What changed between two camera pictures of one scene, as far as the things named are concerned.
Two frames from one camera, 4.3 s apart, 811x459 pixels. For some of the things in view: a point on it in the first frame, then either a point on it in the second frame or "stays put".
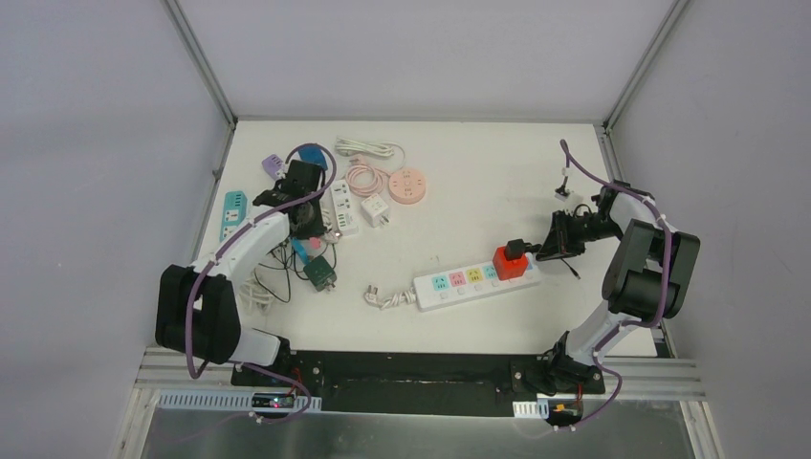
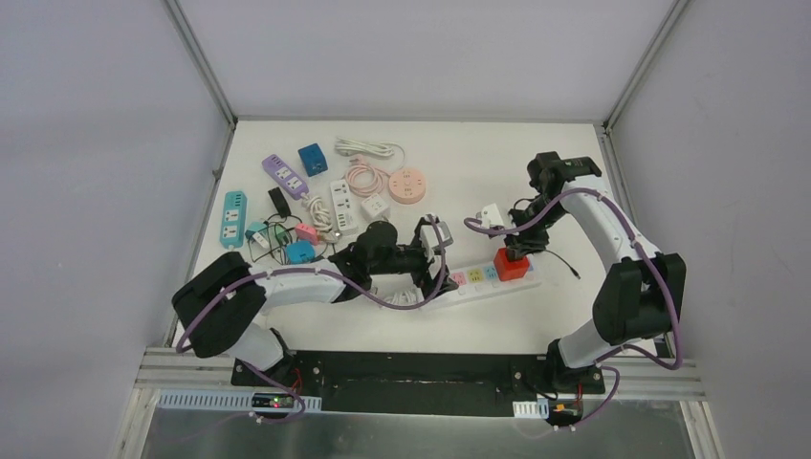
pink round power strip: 406,185 stays put
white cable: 346,147 stays put
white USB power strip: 341,193 stays put
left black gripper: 304,215 → 420,260
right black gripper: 559,239 → 524,243
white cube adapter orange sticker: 375,210 stays put
